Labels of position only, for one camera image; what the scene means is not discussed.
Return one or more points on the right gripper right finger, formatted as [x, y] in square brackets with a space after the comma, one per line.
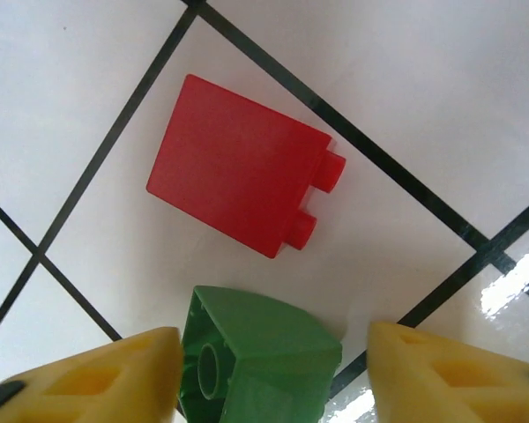
[458, 383]

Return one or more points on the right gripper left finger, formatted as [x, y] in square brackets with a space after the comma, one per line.
[92, 383]

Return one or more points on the green lego brick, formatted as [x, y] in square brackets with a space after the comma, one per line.
[273, 348]

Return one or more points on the red lego brick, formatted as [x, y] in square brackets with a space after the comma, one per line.
[238, 176]

